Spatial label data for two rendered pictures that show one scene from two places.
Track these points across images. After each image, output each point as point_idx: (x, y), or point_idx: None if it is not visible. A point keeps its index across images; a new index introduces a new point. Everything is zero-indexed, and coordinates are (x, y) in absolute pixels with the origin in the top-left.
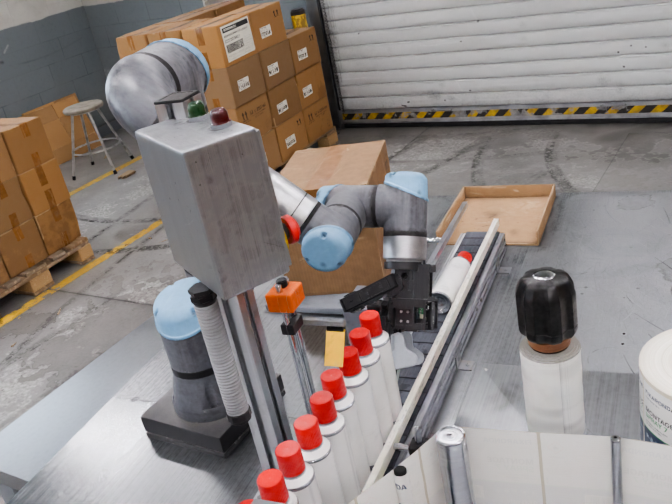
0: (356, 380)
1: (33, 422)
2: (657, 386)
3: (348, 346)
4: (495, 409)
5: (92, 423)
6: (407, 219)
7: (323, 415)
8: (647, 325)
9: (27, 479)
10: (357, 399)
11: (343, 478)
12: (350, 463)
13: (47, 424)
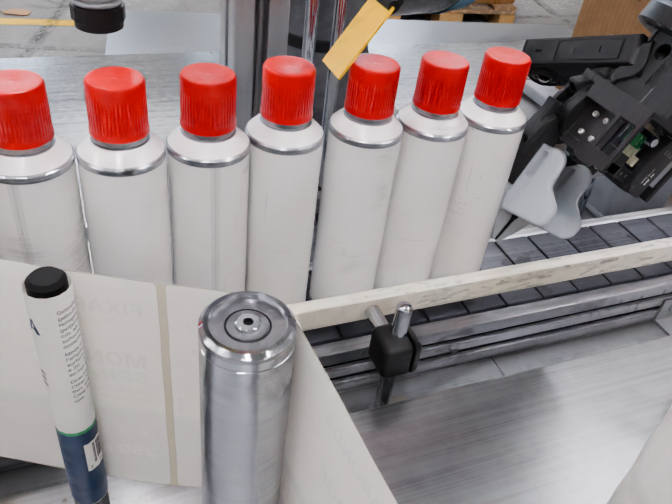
0: (354, 129)
1: (187, 22)
2: None
3: (392, 59)
4: (615, 419)
5: (218, 54)
6: None
7: (185, 108)
8: None
9: (107, 53)
10: (338, 168)
11: (186, 262)
12: (210, 248)
13: (192, 30)
